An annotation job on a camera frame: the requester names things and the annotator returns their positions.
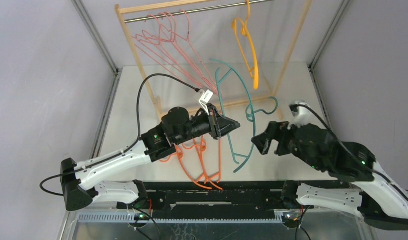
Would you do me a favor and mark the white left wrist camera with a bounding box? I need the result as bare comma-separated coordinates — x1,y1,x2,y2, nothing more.
198,88,214,115

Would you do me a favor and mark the aluminium frame post right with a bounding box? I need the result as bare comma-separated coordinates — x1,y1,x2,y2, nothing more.
307,0,353,128

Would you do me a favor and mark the yellow plastic hanger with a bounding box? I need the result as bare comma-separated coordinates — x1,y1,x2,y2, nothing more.
231,0,260,90

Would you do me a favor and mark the aluminium frame post left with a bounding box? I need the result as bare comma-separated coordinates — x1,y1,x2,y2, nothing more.
72,0,119,157

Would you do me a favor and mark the teal plastic hanger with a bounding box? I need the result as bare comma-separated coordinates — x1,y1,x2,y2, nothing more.
209,58,279,174

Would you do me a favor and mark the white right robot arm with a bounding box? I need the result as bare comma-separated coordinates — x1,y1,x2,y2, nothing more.
263,121,408,231

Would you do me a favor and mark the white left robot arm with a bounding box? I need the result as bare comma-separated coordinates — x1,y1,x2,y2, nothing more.
60,103,240,212

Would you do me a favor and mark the wooden clothes rack frame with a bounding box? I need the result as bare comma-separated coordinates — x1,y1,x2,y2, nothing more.
114,0,312,108

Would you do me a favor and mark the orange plastic hanger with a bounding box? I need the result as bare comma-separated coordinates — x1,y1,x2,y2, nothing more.
159,145,213,190
178,137,224,191

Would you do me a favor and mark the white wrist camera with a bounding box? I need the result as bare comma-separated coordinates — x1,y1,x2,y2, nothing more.
287,100,312,130
198,88,214,115

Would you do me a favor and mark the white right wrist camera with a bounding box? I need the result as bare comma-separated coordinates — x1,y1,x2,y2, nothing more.
287,100,312,130

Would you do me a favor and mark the metal cable tray base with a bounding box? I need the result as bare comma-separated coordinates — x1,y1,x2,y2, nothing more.
59,204,376,240

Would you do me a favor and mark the metal rack rod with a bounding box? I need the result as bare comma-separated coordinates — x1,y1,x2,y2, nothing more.
124,0,274,24

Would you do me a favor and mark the aluminium frame post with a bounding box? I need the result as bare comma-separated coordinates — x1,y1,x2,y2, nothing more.
72,0,119,157
307,0,353,128

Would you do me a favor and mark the black right camera cable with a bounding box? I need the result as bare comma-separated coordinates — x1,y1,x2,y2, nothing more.
289,103,408,206

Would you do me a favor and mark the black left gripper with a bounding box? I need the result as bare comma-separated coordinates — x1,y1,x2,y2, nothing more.
173,103,239,145

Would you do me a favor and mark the orange plastic hanger left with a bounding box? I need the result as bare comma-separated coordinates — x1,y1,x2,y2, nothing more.
159,145,213,190

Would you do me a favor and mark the orange plastic hanger right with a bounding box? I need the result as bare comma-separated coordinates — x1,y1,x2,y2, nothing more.
178,137,224,191

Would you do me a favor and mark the black left camera cable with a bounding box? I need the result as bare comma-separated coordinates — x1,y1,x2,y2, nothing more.
39,73,201,197

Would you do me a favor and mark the black camera cable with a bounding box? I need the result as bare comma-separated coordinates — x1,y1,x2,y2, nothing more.
289,103,408,206
39,73,201,197

